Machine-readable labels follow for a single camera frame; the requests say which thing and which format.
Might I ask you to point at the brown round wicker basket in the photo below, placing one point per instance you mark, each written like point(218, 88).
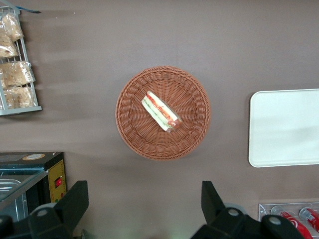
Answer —
point(189, 99)

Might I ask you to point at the wrapped triangle sandwich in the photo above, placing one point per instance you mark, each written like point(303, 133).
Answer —
point(159, 112)

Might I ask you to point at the red cola bottle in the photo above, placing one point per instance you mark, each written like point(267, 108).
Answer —
point(311, 215)
point(296, 224)

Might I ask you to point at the black toaster machine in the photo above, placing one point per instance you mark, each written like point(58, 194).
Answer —
point(25, 159)

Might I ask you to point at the clear bag of snacks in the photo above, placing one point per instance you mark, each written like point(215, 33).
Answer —
point(12, 26)
point(15, 74)
point(21, 97)
point(6, 47)

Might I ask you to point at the clear acrylic bottle rack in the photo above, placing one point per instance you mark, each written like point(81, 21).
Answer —
point(264, 211)

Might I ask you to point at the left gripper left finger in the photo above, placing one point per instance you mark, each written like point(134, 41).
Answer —
point(62, 214)

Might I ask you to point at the cream plastic tray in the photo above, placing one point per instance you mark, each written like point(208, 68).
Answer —
point(284, 127)

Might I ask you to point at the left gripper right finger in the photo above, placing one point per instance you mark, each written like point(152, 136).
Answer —
point(219, 219)

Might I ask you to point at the tray of wrapped snacks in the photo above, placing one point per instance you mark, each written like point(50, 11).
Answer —
point(23, 49)

